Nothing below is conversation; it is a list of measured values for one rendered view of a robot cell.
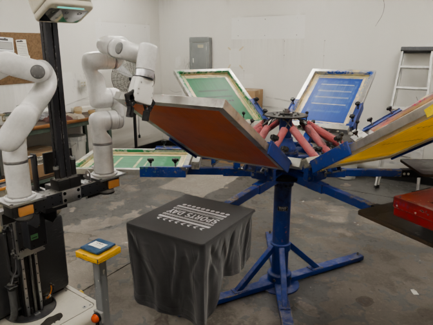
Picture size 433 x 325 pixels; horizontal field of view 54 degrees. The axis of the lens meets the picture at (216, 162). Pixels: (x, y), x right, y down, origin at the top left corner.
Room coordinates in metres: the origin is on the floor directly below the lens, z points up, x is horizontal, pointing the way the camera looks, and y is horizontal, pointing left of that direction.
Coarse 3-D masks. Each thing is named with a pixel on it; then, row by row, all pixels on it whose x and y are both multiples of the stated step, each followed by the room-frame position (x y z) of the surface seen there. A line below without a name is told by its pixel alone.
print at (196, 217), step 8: (176, 208) 2.05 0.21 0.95; (184, 208) 2.05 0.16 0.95; (192, 208) 2.05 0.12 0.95; (200, 208) 2.05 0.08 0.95; (160, 216) 1.94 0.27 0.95; (168, 216) 1.94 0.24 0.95; (176, 216) 1.94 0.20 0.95; (184, 216) 1.94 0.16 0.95; (192, 216) 1.94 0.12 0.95; (200, 216) 1.94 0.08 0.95; (208, 216) 1.94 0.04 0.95; (216, 216) 1.94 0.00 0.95; (224, 216) 1.94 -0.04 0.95; (184, 224) 1.84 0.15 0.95; (192, 224) 1.84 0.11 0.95; (200, 224) 1.84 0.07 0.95; (208, 224) 1.84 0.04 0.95
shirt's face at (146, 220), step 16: (160, 208) 2.05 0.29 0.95; (208, 208) 2.05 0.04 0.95; (224, 208) 2.05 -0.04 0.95; (240, 208) 2.05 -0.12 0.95; (144, 224) 1.84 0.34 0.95; (160, 224) 1.84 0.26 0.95; (176, 224) 1.84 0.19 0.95; (224, 224) 1.84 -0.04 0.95; (192, 240) 1.67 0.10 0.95; (208, 240) 1.67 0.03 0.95
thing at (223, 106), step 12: (120, 96) 1.92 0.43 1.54; (156, 96) 1.82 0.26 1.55; (168, 96) 1.79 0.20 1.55; (180, 96) 1.76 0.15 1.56; (192, 108) 1.74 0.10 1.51; (204, 108) 1.70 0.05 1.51; (216, 108) 1.65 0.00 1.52; (228, 108) 1.66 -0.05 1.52; (240, 120) 1.75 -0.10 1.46; (252, 132) 1.84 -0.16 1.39; (180, 144) 2.35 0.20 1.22; (264, 144) 1.95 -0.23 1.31; (204, 156) 2.44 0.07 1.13; (276, 168) 2.21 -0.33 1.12
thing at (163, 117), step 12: (156, 108) 1.88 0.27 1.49; (168, 108) 1.83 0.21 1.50; (156, 120) 2.05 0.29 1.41; (168, 120) 1.99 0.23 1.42; (180, 120) 1.93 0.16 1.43; (168, 132) 2.19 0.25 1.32; (180, 132) 2.12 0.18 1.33; (192, 132) 2.06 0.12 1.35; (192, 144) 2.28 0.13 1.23; (204, 144) 2.20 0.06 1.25; (216, 156) 2.35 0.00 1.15; (228, 156) 2.28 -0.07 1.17
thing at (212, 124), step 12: (180, 108) 1.78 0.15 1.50; (192, 120) 1.88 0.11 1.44; (204, 120) 1.83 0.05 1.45; (216, 120) 1.78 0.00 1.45; (228, 120) 1.74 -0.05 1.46; (204, 132) 2.00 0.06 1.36; (216, 132) 1.94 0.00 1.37; (228, 132) 1.89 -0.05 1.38; (240, 132) 1.83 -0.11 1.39; (216, 144) 2.13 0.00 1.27; (228, 144) 2.07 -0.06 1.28; (240, 144) 2.00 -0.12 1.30; (252, 144) 1.95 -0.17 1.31; (240, 156) 2.20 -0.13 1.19; (252, 156) 2.13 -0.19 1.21; (264, 156) 2.06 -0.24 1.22
